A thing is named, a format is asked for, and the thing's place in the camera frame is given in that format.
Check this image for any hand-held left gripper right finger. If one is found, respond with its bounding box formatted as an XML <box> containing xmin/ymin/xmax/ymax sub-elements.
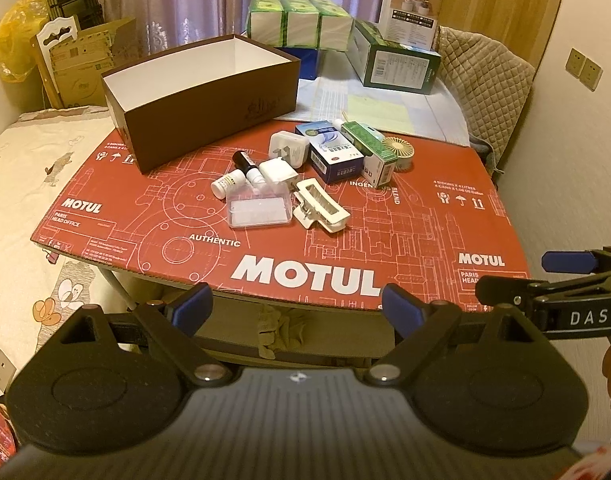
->
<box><xmin>368</xmin><ymin>284</ymin><xmax>543</xmax><ymax>388</ymax></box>

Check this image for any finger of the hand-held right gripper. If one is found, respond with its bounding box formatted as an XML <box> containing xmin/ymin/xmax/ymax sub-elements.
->
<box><xmin>542</xmin><ymin>246</ymin><xmax>611</xmax><ymax>276</ymax></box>
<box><xmin>474</xmin><ymin>269</ymin><xmax>611</xmax><ymax>308</ymax></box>

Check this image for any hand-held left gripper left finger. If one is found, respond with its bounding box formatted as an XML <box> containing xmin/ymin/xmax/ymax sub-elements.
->
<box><xmin>57</xmin><ymin>282</ymin><xmax>235</xmax><ymax>388</ymax></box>

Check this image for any clear plastic case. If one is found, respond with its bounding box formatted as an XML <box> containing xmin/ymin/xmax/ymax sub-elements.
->
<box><xmin>226</xmin><ymin>182</ymin><xmax>294</xmax><ymax>231</ymax></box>

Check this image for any white pill bottle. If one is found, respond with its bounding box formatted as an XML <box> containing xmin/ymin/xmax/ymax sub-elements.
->
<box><xmin>210</xmin><ymin>171</ymin><xmax>246</xmax><ymax>200</ymax></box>

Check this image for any white hair clip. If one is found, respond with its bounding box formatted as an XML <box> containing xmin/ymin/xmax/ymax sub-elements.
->
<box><xmin>292</xmin><ymin>178</ymin><xmax>351</xmax><ymax>235</ymax></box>

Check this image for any amber spray bottle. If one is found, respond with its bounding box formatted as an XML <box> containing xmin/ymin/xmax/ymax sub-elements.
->
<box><xmin>233</xmin><ymin>149</ymin><xmax>265</xmax><ymax>190</ymax></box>

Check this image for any white charger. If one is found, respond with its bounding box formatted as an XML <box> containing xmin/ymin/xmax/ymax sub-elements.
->
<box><xmin>258</xmin><ymin>157</ymin><xmax>300</xmax><ymax>186</ymax></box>

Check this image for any mint handheld fan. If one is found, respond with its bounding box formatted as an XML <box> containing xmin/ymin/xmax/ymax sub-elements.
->
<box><xmin>383</xmin><ymin>135</ymin><xmax>416</xmax><ymax>173</ymax></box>

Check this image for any blue medicine box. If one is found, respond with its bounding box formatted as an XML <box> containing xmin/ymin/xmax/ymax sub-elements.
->
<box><xmin>294</xmin><ymin>120</ymin><xmax>367</xmax><ymax>185</ymax></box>

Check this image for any small green box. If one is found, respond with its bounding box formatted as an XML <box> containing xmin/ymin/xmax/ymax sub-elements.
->
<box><xmin>340</xmin><ymin>121</ymin><xmax>399</xmax><ymax>190</ymax></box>

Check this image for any white plug adapter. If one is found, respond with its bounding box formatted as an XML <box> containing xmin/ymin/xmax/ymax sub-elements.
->
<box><xmin>270</xmin><ymin>131</ymin><xmax>302</xmax><ymax>162</ymax></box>

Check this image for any brown cardboard storage box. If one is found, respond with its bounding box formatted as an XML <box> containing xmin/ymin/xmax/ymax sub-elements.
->
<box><xmin>100</xmin><ymin>34</ymin><xmax>301</xmax><ymax>175</ymax></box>

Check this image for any red printed cardboard sheet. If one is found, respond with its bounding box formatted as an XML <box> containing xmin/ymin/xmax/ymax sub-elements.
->
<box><xmin>30</xmin><ymin>105</ymin><xmax>531</xmax><ymax>311</ymax></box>

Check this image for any beige hanging cloth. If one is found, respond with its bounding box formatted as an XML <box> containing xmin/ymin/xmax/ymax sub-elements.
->
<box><xmin>256</xmin><ymin>307</ymin><xmax>309</xmax><ymax>361</ymax></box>

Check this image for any pale green paper sheet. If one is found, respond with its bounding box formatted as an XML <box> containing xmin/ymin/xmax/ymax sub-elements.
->
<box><xmin>341</xmin><ymin>94</ymin><xmax>413</xmax><ymax>133</ymax></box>

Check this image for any beige quilted chair cover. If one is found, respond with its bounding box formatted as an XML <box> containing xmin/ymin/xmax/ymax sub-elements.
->
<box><xmin>438</xmin><ymin>25</ymin><xmax>536</xmax><ymax>176</ymax></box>

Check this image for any white printed paper sheet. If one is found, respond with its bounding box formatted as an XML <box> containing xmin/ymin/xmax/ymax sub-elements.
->
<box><xmin>276</xmin><ymin>77</ymin><xmax>471</xmax><ymax>148</ymax></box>

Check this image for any green carton box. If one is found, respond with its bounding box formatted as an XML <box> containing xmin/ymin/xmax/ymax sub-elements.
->
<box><xmin>345</xmin><ymin>19</ymin><xmax>442</xmax><ymax>97</ymax></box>

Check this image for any tan cardboard shipping box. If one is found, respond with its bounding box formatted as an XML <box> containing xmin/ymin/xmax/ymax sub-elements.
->
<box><xmin>50</xmin><ymin>17</ymin><xmax>136</xmax><ymax>108</ymax></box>

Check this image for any dark blue box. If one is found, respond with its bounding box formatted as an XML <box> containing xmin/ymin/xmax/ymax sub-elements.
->
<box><xmin>280</xmin><ymin>46</ymin><xmax>321</xmax><ymax>81</ymax></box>

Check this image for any white product box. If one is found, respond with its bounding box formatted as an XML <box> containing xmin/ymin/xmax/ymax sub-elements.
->
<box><xmin>378</xmin><ymin>0</ymin><xmax>445</xmax><ymax>53</ymax></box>

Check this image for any green tissue pack bundle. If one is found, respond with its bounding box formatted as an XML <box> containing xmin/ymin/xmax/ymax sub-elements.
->
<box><xmin>246</xmin><ymin>0</ymin><xmax>356</xmax><ymax>52</ymax></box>

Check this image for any white ornate wooden board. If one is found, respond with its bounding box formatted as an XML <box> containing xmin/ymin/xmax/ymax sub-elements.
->
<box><xmin>30</xmin><ymin>15</ymin><xmax>81</xmax><ymax>110</ymax></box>

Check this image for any yellow plastic bag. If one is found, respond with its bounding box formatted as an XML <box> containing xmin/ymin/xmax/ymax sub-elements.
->
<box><xmin>0</xmin><ymin>0</ymin><xmax>51</xmax><ymax>83</ymax></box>

